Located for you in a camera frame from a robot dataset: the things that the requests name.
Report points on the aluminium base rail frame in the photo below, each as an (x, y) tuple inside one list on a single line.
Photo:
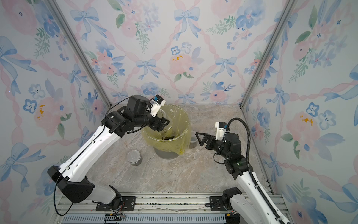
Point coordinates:
[(177, 208)]

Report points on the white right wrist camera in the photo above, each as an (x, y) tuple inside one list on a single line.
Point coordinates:
[(220, 130)]

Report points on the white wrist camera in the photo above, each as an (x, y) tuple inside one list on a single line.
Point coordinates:
[(220, 130), (156, 103)]

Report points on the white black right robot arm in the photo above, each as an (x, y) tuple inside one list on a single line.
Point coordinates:
[(246, 179)]

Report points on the grey mesh trash bin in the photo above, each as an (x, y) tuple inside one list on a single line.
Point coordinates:
[(171, 147)]

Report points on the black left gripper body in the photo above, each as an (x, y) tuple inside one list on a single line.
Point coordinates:
[(154, 122)]

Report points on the small jar with grey lid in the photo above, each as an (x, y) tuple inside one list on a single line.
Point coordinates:
[(134, 157)]

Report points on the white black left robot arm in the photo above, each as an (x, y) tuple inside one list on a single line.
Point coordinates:
[(71, 177)]

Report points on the glass jar with tea leaves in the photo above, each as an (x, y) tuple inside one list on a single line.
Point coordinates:
[(165, 115)]

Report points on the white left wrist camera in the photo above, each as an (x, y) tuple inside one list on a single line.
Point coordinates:
[(156, 103)]

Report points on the yellow plastic bin liner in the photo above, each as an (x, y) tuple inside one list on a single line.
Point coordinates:
[(181, 125)]

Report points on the translucent plastic container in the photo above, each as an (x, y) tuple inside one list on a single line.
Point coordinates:
[(193, 140)]

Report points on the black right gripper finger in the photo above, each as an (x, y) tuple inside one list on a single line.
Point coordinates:
[(201, 135), (202, 141)]

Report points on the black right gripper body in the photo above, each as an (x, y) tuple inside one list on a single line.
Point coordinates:
[(214, 144)]

